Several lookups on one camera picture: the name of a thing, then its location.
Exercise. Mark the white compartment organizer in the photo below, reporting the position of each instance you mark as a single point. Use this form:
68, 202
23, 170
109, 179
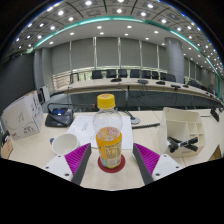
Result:
176, 120

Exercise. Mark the black conference desk unit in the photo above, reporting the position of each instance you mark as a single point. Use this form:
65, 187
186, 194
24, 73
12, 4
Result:
60, 116

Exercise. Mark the long curved conference desk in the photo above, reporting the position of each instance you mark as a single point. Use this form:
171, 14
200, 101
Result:
100, 85

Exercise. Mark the black desk microphone units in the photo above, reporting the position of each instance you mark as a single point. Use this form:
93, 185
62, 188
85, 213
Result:
142, 81

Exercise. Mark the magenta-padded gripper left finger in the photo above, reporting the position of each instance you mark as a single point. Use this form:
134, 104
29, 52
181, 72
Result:
77, 156

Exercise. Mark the row of black chairs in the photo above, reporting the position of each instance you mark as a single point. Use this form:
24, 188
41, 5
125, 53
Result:
123, 73

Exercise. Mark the white printed paper sheet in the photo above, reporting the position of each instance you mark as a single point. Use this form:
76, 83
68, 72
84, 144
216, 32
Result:
83, 128

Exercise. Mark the white cardboard box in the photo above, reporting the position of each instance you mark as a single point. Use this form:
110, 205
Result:
21, 116

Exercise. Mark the black tabletop microphone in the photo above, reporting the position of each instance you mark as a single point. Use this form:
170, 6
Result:
215, 114

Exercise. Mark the yellow-capped clear drink bottle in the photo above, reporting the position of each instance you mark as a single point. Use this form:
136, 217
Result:
108, 133

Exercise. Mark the open cardboard box red label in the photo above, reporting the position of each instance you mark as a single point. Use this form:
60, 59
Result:
216, 155

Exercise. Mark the small black device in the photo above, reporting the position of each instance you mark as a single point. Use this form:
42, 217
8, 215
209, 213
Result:
4, 136

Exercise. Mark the flat round red coaster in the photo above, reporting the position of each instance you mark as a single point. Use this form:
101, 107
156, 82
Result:
120, 166

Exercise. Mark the ceiling lights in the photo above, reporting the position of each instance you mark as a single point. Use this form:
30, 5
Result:
88, 2

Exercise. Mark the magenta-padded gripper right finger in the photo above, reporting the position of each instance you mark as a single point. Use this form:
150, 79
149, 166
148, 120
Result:
147, 157

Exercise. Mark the black markers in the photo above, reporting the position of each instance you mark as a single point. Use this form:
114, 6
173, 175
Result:
181, 143

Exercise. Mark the black gooseneck rod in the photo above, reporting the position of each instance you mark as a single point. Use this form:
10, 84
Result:
146, 125

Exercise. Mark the brown flat cardboard envelope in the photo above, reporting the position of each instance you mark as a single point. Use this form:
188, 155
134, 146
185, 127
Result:
6, 151

